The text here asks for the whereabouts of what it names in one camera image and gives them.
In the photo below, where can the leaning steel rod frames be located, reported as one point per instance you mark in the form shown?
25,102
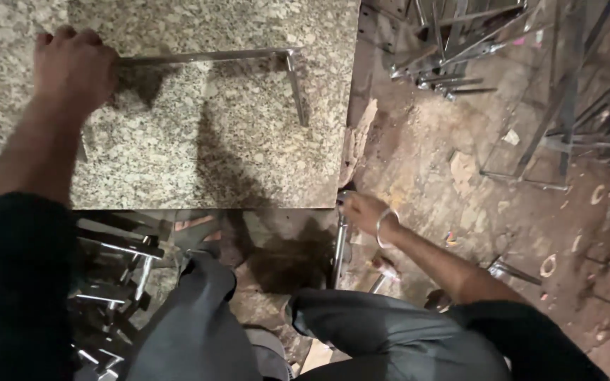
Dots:
570,106

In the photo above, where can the person's left hand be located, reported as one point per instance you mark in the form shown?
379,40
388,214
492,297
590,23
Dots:
72,71

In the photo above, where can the person's right hand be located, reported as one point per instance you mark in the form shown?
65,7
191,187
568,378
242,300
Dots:
364,211

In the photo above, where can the heap of steel tube parts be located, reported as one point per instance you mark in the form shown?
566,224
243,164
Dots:
114,275

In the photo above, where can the short steel tube offcut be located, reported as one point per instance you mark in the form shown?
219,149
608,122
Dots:
379,283

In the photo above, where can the steel tube piece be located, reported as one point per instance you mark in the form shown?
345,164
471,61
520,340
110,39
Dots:
339,254

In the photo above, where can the short steel square tube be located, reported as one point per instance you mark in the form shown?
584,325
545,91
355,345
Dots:
514,272

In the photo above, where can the bent steel frame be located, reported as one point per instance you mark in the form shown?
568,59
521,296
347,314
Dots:
209,56

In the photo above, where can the person's foot in sandal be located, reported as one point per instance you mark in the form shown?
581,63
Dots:
196,227

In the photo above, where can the person's dark shirt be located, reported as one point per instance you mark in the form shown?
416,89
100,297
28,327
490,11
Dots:
14,285

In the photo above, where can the speckled granite slab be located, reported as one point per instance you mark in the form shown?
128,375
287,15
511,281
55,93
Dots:
194,148

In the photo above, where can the person's grey trousers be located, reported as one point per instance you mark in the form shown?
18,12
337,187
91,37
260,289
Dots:
368,338

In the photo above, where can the pile of steel frames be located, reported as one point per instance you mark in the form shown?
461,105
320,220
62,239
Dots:
442,47

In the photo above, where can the silver bangle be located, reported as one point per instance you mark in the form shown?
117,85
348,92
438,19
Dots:
381,233

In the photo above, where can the person's left fingers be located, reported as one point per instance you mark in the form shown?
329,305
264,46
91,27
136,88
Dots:
66,36

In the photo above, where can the stone block support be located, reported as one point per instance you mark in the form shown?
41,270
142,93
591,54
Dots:
357,143

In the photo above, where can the person's right fingers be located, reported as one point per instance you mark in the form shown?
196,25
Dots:
346,204

